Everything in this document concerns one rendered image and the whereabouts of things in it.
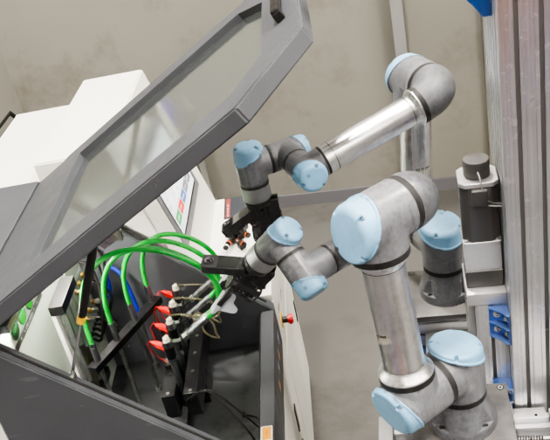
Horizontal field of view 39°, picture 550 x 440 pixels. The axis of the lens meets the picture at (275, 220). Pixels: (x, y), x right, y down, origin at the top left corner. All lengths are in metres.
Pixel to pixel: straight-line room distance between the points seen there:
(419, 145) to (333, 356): 1.77
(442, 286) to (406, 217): 0.75
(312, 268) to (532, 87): 0.62
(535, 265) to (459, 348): 0.25
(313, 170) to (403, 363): 0.51
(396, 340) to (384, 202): 0.29
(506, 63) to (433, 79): 0.43
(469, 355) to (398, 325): 0.21
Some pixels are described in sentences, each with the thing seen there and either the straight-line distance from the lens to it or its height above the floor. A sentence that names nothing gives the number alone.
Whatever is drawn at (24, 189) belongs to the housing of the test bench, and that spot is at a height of 1.50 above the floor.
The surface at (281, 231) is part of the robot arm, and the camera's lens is 1.78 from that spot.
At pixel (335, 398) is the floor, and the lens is 3.50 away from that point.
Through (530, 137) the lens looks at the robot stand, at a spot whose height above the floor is 1.67.
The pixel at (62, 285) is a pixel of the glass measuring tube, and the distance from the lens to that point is 2.21.
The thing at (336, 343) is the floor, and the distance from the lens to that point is 3.77.
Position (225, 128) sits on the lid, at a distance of 1.40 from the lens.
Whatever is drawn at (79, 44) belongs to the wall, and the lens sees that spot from 4.82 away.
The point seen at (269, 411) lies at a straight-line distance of 2.11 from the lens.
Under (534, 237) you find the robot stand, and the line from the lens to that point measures 1.75.
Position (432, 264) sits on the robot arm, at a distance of 2.15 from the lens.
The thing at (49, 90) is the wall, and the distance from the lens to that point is 5.00.
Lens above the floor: 2.38
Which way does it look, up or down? 29 degrees down
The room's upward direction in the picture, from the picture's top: 12 degrees counter-clockwise
